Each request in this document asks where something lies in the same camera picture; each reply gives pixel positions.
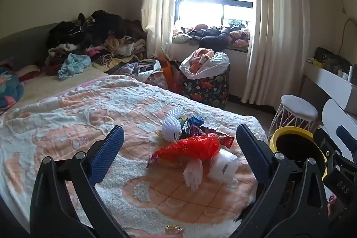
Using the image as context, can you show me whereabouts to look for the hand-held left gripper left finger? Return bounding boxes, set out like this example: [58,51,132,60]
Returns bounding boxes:
[29,125,131,238]

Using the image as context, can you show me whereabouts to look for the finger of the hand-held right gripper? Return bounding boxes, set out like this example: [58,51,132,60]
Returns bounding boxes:
[314,128,336,162]
[335,124,357,153]

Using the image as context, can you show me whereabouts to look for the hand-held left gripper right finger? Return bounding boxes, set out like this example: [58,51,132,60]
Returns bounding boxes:
[229,124,330,238]

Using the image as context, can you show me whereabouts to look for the yellow trash bin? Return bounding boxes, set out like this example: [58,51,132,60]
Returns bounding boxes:
[268,126,328,181]

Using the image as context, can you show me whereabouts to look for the dark brown snack wrapper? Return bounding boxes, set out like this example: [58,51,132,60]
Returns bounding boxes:
[201,126,235,148]

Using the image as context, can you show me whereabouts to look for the white plastic packaging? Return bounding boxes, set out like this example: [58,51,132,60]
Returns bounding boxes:
[208,149,242,185]

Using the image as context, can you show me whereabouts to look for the red plastic bag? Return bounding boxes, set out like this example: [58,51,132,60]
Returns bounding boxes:
[151,133,221,167]

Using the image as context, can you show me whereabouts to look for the small white foam net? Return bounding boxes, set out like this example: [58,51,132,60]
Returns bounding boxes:
[183,158,204,191]

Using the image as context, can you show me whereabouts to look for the black snack wrapper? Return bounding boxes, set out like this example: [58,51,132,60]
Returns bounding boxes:
[178,115,190,130]

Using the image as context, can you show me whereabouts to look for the white round stool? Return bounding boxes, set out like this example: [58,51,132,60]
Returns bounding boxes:
[270,95,319,141]

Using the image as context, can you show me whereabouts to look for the peach and white fleece blanket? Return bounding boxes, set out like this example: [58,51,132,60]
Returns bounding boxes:
[0,75,268,238]

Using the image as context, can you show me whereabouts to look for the white desk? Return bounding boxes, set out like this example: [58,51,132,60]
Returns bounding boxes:
[303,62,353,110]

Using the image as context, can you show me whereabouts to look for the purple snack wrapper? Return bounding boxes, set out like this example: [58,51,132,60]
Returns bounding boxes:
[183,124,203,139]

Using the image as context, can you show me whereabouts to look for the blue crumpled wrapper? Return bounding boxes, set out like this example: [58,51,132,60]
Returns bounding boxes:
[187,115,205,127]

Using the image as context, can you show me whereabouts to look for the large white foam net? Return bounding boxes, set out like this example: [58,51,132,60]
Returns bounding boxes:
[162,106,183,142]

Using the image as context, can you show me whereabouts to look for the dinosaur print storage bag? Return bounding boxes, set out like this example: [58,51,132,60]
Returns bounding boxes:
[181,64,230,109]

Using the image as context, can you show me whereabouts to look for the dark green bag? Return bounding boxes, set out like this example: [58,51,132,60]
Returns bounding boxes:
[315,47,352,71]

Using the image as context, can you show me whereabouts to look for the lilac and white garment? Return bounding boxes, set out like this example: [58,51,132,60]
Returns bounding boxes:
[113,59,164,82]

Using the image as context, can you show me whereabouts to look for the light blue cloth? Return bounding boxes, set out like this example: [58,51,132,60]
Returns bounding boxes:
[57,53,92,80]

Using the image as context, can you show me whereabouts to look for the white plastic bag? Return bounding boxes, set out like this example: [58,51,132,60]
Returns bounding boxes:
[179,50,230,80]

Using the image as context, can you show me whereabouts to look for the orange bag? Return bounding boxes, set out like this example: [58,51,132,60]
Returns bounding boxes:
[156,57,183,93]

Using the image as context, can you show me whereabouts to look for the pink cloth bundle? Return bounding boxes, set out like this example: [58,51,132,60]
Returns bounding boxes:
[190,48,215,72]

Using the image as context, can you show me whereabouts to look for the wide cream curtain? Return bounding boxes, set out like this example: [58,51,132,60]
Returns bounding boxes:
[241,0,311,107]

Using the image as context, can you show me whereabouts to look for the clothes on window sill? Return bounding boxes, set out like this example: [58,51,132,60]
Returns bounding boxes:
[171,19,251,52]

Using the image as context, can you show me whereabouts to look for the pile of dark clothes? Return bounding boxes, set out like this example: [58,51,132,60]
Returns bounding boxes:
[45,10,148,74]

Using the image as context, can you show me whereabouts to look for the grey headboard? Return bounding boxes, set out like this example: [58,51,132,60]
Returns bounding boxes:
[0,23,56,71]

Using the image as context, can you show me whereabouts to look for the narrow cream curtain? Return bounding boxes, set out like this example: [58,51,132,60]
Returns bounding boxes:
[141,0,182,60]

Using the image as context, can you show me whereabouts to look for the wall cable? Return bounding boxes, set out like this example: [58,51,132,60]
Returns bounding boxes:
[339,18,357,57]

